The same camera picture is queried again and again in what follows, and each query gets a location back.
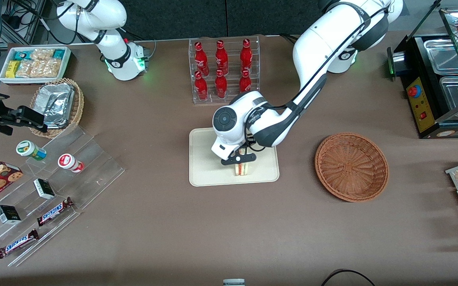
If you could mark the clear acrylic stepped display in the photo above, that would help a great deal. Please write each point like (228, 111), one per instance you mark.
(90, 174)

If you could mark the triangular sandwich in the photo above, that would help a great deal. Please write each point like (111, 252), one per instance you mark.
(243, 169)

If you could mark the yellow snack box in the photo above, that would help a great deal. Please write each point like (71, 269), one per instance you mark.
(12, 68)

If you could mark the small grey device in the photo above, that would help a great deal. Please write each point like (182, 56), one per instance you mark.
(233, 282)

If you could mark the cream plastic tray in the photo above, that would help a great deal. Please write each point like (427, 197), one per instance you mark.
(203, 159)

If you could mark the oval light wicker basket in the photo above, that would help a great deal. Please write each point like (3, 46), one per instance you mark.
(77, 107)

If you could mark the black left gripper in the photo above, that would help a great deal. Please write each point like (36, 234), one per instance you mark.
(251, 140)

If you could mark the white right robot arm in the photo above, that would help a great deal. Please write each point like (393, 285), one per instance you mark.
(111, 43)

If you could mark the red cola bottle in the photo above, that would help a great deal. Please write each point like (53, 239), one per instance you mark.
(246, 57)
(245, 83)
(221, 59)
(201, 89)
(221, 87)
(201, 59)

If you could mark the red lid yogurt cup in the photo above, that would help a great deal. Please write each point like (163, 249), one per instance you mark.
(68, 162)

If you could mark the clear cracker bag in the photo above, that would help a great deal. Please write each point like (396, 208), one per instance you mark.
(38, 69)
(42, 55)

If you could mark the round brown wicker basket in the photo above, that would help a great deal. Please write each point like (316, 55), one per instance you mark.
(352, 167)

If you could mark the white rectangular snack bin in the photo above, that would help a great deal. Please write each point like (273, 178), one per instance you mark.
(4, 78)

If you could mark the black hot food warmer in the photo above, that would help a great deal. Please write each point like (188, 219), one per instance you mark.
(422, 107)

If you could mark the clear acrylic bottle rack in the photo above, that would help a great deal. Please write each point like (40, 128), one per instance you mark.
(232, 85)

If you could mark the silver foil pack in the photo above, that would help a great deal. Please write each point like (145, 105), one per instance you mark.
(56, 122)
(56, 99)

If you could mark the aluminium frame post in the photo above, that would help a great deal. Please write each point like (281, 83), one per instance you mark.
(30, 20)

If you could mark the Snickers chocolate bar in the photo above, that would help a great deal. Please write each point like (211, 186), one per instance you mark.
(54, 211)
(17, 243)

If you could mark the small black box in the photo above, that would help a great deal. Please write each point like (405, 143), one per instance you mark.
(44, 189)
(8, 214)

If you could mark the teal snack packet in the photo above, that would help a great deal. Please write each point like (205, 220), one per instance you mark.
(59, 54)
(20, 54)

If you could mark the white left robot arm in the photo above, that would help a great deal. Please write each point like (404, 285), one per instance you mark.
(324, 39)

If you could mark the green lid yogurt cup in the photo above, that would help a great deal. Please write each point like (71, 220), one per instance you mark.
(28, 149)

